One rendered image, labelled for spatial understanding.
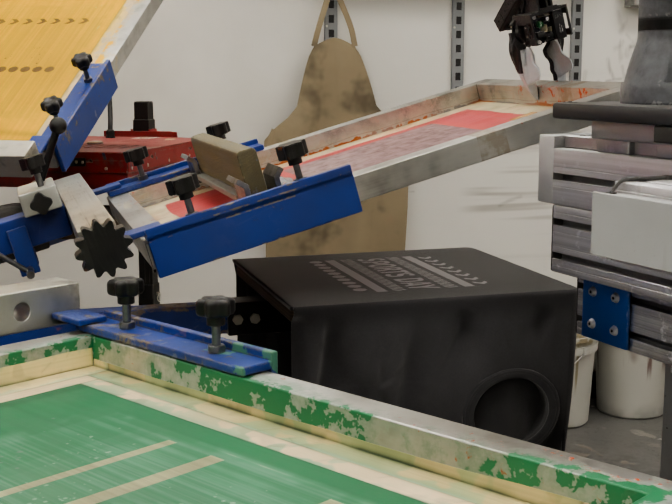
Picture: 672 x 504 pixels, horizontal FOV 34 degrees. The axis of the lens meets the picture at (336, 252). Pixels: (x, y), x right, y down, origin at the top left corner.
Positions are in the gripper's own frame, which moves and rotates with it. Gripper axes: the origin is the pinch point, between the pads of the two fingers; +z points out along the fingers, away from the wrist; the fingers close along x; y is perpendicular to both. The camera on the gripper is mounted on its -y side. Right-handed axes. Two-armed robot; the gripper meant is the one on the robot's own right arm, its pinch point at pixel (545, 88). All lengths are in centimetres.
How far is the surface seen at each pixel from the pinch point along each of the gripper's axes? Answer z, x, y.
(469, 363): 35, -34, 22
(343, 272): 20.4, -43.6, -2.8
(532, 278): 28.2, -15.7, 11.8
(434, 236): 72, 42, -200
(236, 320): 21, -65, 3
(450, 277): 24.7, -28.2, 7.0
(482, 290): 24.9, -27.5, 18.6
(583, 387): 135, 71, -168
